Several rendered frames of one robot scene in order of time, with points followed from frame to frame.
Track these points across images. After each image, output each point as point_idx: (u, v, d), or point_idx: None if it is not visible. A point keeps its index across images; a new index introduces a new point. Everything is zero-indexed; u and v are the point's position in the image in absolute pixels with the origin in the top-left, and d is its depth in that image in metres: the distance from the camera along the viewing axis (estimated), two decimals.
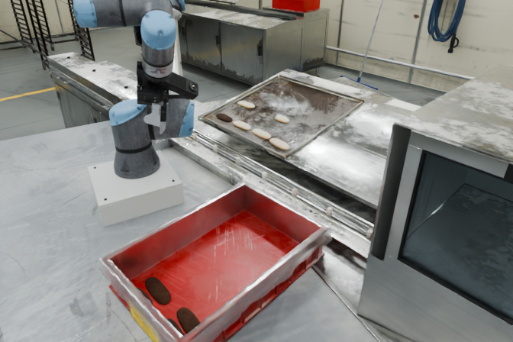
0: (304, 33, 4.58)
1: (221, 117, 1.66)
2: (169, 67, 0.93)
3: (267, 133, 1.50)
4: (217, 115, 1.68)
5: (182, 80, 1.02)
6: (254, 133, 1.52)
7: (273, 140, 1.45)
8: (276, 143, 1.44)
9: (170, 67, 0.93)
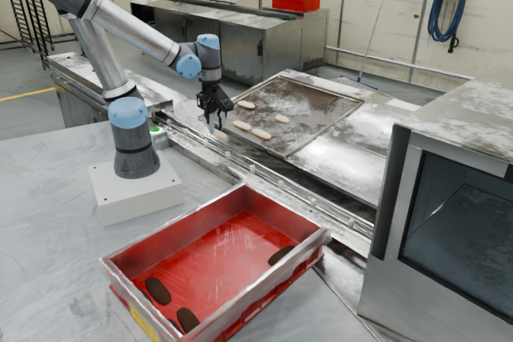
0: (304, 33, 4.58)
1: (280, 250, 1.04)
2: (209, 72, 1.33)
3: (267, 133, 1.50)
4: (287, 246, 1.05)
5: (224, 96, 1.37)
6: (254, 133, 1.52)
7: None
8: (214, 132, 1.46)
9: (211, 73, 1.34)
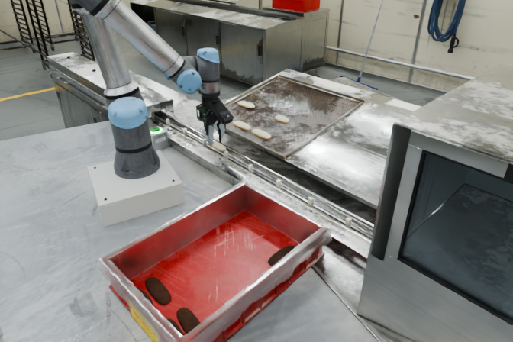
0: (304, 33, 4.58)
1: (280, 250, 1.04)
2: (209, 85, 1.36)
3: (267, 133, 1.50)
4: (287, 246, 1.05)
5: (224, 108, 1.39)
6: (254, 133, 1.52)
7: None
8: (214, 144, 1.49)
9: (210, 86, 1.36)
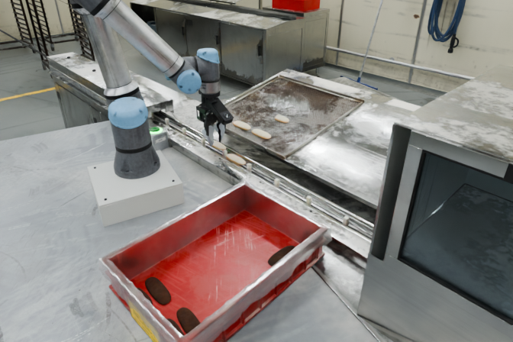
0: (304, 33, 4.58)
1: (280, 250, 1.04)
2: (209, 86, 1.36)
3: (267, 133, 1.50)
4: (287, 246, 1.05)
5: (223, 108, 1.39)
6: (254, 133, 1.52)
7: (229, 156, 1.44)
8: (232, 158, 1.43)
9: (210, 87, 1.36)
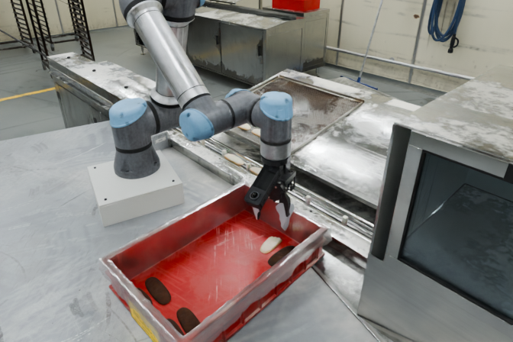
0: (304, 33, 4.58)
1: (280, 250, 1.04)
2: (261, 145, 0.92)
3: None
4: (287, 246, 1.05)
5: (263, 185, 0.91)
6: (254, 133, 1.52)
7: (254, 169, 1.36)
8: (258, 172, 1.35)
9: (261, 146, 0.91)
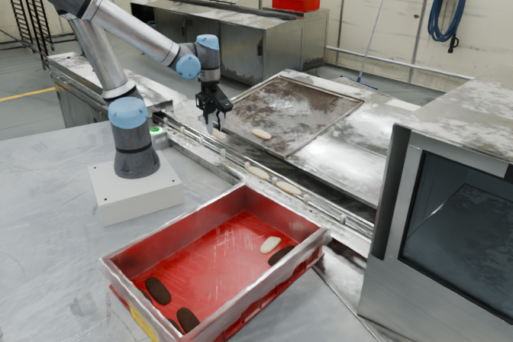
0: (304, 33, 4.58)
1: (280, 250, 1.04)
2: (208, 73, 1.34)
3: (267, 133, 1.50)
4: (287, 246, 1.05)
5: (223, 96, 1.37)
6: (254, 133, 1.52)
7: (281, 185, 1.27)
8: (285, 187, 1.26)
9: (209, 74, 1.34)
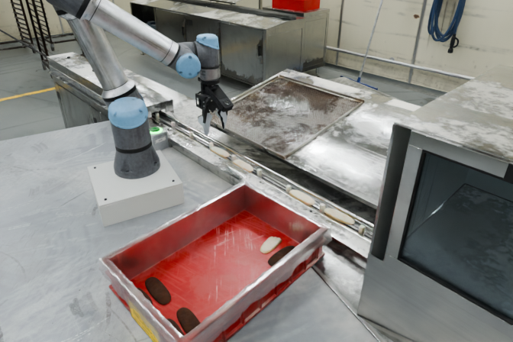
0: (304, 33, 4.58)
1: (280, 250, 1.04)
2: (208, 72, 1.33)
3: (226, 152, 1.47)
4: (287, 246, 1.05)
5: (223, 95, 1.37)
6: (213, 150, 1.49)
7: (330, 212, 1.14)
8: (336, 215, 1.13)
9: (209, 73, 1.34)
